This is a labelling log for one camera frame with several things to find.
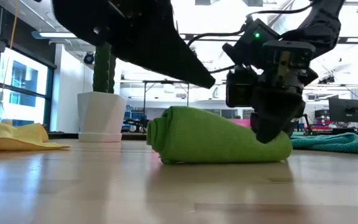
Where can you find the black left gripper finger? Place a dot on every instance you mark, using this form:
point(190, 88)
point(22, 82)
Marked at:
point(166, 46)

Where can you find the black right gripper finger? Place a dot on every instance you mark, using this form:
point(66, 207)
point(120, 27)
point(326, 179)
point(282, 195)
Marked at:
point(275, 115)

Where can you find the green microfiber towel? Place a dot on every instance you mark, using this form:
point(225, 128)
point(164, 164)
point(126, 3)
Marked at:
point(204, 137)

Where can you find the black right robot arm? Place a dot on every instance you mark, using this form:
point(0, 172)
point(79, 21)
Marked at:
point(319, 28)

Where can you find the teal microfiber towel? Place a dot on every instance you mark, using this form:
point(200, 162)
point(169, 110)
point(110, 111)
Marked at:
point(331, 143)

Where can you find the yellow microfiber towel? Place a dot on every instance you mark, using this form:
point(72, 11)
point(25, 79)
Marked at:
point(11, 137)

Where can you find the pink cloth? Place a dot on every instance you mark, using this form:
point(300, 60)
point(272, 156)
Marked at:
point(241, 123)

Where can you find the black track spotlight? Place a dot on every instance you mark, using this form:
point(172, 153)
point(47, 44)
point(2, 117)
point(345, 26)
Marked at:
point(326, 80)

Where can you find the black round ceiling speaker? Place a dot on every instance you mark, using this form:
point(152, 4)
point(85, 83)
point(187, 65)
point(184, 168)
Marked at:
point(89, 58)

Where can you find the green cactus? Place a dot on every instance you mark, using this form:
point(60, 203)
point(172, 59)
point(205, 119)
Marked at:
point(103, 71)

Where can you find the black computer monitor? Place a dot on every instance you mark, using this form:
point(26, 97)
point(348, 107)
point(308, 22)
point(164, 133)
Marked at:
point(346, 109)

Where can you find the large black-framed window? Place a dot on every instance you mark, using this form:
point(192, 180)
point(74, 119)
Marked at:
point(23, 77)

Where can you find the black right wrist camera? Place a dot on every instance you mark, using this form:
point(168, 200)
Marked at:
point(239, 88)

